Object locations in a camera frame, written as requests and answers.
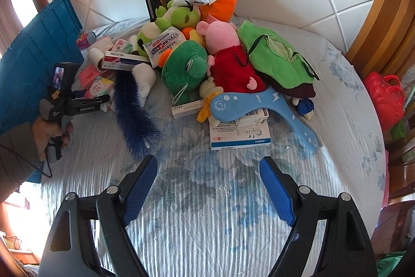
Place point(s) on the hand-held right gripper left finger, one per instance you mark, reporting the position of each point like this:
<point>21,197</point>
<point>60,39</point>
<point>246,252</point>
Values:
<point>139,192</point>

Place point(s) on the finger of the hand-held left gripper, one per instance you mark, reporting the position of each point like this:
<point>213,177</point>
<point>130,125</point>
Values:
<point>100,99</point>

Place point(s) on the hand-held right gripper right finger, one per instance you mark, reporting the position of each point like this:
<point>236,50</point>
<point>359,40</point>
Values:
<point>277,192</point>

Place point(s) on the white cardboard tube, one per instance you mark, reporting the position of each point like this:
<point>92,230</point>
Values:
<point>96,60</point>

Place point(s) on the blue plastic crate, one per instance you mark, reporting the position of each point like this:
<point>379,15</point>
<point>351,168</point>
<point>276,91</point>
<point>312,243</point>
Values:
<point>35,37</point>

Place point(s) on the pink pig plush toy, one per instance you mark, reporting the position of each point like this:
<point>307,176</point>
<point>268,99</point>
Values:
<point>227,59</point>

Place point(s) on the green turtle shell plush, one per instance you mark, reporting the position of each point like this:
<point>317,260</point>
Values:
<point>275,53</point>

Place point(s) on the person's left forearm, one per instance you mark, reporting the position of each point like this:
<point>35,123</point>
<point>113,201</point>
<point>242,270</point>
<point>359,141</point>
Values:
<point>16,160</point>

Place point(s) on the person's left hand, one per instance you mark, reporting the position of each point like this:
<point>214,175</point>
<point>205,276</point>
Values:
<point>40,134</point>

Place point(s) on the floral tissue packet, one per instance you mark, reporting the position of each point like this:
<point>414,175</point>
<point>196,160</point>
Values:
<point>100,87</point>

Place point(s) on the pink tissue packet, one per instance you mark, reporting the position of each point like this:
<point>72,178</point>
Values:
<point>88,77</point>

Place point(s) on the blue bottle brush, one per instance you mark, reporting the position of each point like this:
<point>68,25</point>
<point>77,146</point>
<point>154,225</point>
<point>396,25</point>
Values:
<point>134,114</point>

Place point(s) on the red drink can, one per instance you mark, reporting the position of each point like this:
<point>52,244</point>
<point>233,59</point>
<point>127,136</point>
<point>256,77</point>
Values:
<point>85,40</point>

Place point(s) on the white red toothpaste box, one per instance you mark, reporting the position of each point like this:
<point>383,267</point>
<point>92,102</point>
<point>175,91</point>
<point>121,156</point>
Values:
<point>126,61</point>

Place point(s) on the white plush toy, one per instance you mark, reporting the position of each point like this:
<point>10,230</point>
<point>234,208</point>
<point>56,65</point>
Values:
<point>144,77</point>

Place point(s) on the pink soap packet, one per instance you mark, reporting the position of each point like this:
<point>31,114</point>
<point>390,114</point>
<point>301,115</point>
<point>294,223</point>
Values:
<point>101,44</point>

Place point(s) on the green white packet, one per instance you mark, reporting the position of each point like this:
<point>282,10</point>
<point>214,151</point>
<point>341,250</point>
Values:
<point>122,46</point>

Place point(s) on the large white medicine box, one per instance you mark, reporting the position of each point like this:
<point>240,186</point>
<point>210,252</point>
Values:
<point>240,137</point>

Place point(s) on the floral bed sheet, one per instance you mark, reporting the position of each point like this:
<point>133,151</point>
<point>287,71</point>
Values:
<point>210,225</point>

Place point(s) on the green big-eyed plush toy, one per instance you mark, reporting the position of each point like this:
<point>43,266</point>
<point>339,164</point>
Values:
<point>144,37</point>

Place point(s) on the blue striped medicine box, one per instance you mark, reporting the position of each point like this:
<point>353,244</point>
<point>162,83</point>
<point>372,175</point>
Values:
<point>253,117</point>

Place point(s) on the white wet wipes packet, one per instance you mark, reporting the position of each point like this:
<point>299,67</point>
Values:
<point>163,45</point>

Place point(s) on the small white medicine box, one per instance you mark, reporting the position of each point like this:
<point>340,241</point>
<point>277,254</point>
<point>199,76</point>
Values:
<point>186,111</point>

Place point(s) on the dark green frog plush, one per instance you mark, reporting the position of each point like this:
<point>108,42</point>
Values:
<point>184,69</point>

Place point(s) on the small blue-dressed doll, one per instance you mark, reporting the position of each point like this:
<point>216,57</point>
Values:
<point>304,106</point>

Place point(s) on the light blue boomerang toy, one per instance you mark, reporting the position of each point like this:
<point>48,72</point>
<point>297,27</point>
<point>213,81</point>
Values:
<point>233,103</point>

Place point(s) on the beige doll with yellow scarf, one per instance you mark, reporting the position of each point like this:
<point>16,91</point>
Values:
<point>209,90</point>

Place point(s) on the light green plush toy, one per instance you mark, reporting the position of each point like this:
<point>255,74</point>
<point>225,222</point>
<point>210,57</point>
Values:
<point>178,15</point>

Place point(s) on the dark wooden nightstand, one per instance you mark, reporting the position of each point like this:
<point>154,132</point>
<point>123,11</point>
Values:
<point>398,199</point>

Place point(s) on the red plastic bag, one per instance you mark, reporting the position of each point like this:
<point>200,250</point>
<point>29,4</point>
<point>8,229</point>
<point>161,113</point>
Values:
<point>384,98</point>

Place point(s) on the orange plush toy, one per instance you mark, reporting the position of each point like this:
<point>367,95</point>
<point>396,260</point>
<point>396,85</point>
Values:
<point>220,9</point>

